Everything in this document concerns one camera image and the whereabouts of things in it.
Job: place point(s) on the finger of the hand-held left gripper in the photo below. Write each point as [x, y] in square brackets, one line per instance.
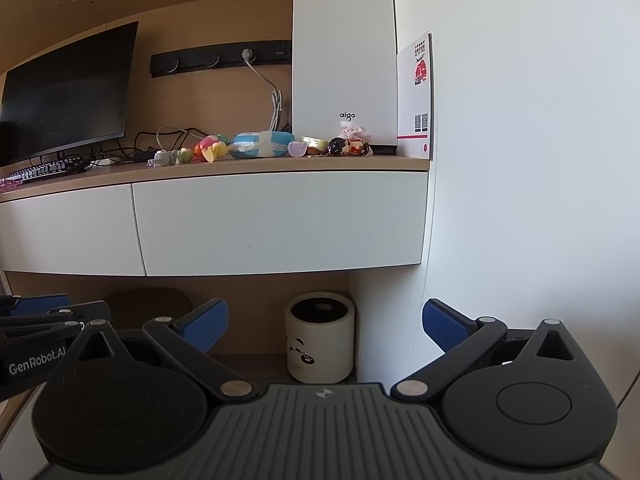
[55, 321]
[40, 305]

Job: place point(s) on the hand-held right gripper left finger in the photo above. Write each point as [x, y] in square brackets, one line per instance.
[205, 326]

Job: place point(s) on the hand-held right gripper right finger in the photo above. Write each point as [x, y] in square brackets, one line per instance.
[445, 326]

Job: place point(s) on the wooden drawer with white front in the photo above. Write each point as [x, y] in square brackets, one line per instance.
[280, 220]

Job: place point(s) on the small green toy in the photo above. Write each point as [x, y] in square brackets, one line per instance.
[185, 155]

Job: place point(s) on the small grey toy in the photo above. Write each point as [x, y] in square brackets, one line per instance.
[162, 158]

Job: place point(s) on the pink and orange toy figure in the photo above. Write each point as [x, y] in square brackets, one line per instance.
[210, 149]

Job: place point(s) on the blue tissue packet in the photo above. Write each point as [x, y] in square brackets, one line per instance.
[260, 145]

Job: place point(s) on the red and black toy figure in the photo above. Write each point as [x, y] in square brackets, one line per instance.
[345, 148]

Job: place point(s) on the small yellow toy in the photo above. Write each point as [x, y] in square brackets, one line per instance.
[316, 145]

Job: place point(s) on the white bin with panda print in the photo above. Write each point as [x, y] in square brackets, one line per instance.
[320, 340]

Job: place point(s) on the black keyboard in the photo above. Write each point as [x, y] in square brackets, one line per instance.
[45, 170]

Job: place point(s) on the white adapter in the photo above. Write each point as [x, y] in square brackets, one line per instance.
[102, 161]

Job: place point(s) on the black adapter box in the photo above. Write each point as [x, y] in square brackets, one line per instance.
[145, 156]

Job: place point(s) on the small purple round toy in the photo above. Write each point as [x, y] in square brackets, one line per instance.
[298, 149]

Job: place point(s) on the black computer monitor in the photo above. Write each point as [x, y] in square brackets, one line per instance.
[65, 95]

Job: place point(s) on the white crumpled tissue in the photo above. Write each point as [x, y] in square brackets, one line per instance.
[353, 131]

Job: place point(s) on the white card with red print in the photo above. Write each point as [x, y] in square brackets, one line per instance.
[415, 100]

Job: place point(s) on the white computer case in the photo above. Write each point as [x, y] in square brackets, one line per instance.
[342, 50]

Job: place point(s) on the black wall power strip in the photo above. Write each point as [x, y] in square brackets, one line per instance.
[200, 60]

